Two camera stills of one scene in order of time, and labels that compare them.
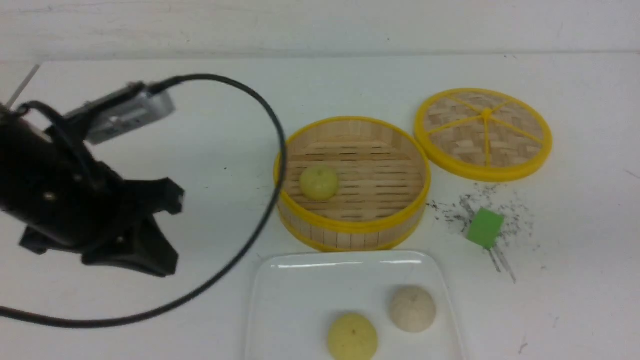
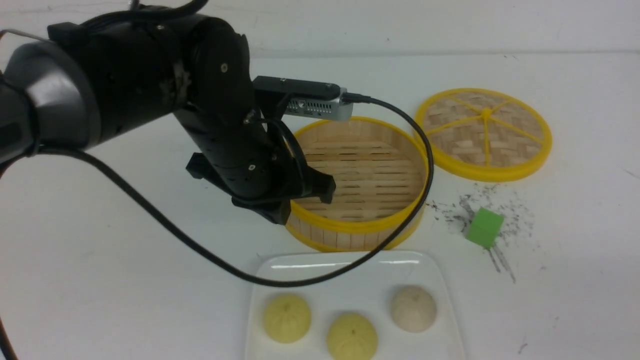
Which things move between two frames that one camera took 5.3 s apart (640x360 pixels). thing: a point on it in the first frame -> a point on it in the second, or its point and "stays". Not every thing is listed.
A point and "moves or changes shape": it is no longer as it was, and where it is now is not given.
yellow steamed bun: [319, 182] moves or changes shape
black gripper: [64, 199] -> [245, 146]
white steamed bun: [413, 309] stays
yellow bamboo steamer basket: [351, 184] stays
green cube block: [486, 228] stays
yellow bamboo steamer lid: [484, 134] stays
